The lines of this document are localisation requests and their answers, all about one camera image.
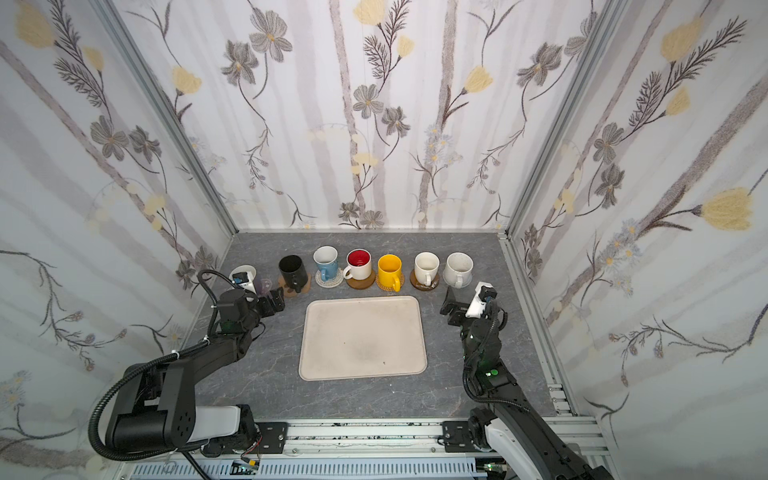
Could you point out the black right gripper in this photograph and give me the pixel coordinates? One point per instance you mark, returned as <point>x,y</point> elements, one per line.
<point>455,306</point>

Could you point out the aluminium mounting rail frame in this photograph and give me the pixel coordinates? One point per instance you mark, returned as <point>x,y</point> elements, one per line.
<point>406,448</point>

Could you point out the aluminium corner post left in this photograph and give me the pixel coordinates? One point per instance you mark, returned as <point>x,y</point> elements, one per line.
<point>118,33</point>

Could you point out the red inside white mug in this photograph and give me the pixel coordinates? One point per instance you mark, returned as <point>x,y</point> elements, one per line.
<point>359,266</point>

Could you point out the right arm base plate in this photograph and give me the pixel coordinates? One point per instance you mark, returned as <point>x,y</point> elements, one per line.
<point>464,436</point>

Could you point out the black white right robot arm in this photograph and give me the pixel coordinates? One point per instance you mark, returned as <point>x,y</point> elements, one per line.
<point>505,422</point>

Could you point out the woven rattan round coaster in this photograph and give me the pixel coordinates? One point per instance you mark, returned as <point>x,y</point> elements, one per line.
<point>394,284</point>

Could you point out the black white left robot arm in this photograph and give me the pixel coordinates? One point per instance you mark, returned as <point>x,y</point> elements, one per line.
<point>153,410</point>

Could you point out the brown round wooden coaster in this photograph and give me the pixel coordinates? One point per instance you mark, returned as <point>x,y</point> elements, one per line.
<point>361,284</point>

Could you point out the white grey small mug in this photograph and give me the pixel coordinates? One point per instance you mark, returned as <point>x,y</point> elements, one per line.
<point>262,284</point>

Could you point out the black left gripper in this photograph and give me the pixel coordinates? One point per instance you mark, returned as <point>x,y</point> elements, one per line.
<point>267,303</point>

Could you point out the aluminium corner post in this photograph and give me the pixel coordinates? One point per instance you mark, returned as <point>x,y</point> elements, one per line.
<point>118,33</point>
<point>597,43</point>

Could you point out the black mug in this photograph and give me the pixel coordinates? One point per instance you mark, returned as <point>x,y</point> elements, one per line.
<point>293,272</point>

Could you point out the cork paw print coaster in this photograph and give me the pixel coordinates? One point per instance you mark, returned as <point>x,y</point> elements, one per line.
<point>289,292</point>

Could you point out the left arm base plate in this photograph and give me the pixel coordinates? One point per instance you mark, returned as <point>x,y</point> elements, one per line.
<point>270,437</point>

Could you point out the beige plastic tray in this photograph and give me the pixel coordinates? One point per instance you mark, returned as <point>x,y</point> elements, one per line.
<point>361,338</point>

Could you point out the yellow mug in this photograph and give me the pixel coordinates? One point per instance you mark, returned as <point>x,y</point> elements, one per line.
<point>389,265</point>

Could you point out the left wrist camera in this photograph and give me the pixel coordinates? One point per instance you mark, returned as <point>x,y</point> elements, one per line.
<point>244,279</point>

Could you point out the light blue mug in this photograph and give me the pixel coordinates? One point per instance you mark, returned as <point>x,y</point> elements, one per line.
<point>326,260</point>

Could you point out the white grey round coaster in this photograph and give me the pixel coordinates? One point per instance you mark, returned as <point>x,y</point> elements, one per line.
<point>330,283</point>

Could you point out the glossy dark brown round coaster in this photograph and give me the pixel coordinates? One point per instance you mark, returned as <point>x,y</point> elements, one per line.
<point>422,287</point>

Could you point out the aluminium corner post right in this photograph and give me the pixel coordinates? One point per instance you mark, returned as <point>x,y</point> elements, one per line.
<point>597,43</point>

